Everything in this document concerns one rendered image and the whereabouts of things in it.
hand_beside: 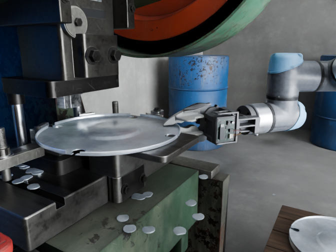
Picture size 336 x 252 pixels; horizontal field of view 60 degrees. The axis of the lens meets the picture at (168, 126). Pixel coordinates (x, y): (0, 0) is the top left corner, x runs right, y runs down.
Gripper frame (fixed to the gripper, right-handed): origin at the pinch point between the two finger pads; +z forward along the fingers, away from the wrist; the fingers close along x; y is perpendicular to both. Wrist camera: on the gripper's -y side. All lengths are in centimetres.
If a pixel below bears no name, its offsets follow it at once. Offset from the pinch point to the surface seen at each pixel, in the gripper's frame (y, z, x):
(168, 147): 13.5, 5.0, 0.2
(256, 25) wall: -249, -212, -42
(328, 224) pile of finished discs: -2, -60, 41
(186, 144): 13.1, 1.4, 0.2
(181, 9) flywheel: -22.9, -13.3, -27.3
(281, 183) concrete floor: -91, -124, 78
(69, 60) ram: 0.3, 19.7, -14.5
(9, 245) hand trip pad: 29.6, 28.4, 2.4
